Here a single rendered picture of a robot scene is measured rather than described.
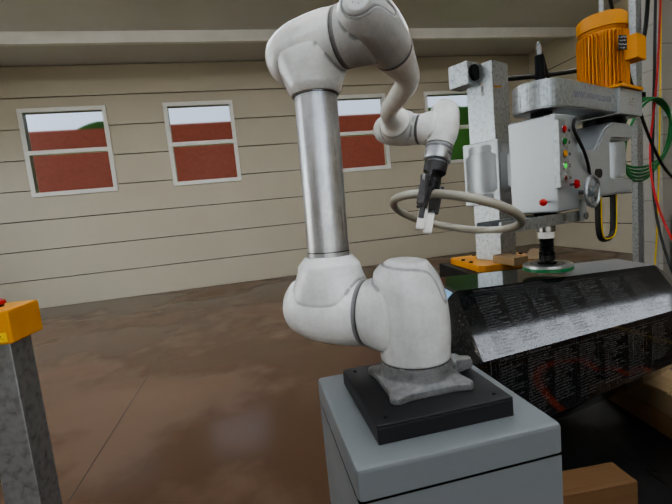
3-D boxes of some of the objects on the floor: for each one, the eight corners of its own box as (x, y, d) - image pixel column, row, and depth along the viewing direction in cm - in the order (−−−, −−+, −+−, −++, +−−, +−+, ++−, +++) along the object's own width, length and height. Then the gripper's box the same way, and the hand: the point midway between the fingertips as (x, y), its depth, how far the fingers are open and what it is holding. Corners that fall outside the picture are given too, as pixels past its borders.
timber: (563, 526, 145) (562, 496, 144) (542, 503, 157) (541, 474, 156) (638, 511, 149) (638, 481, 148) (612, 489, 161) (611, 461, 159)
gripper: (435, 151, 124) (421, 225, 121) (457, 171, 137) (445, 238, 135) (414, 152, 129) (400, 223, 126) (436, 172, 142) (424, 237, 140)
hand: (425, 221), depth 131 cm, fingers closed on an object, 4 cm apart
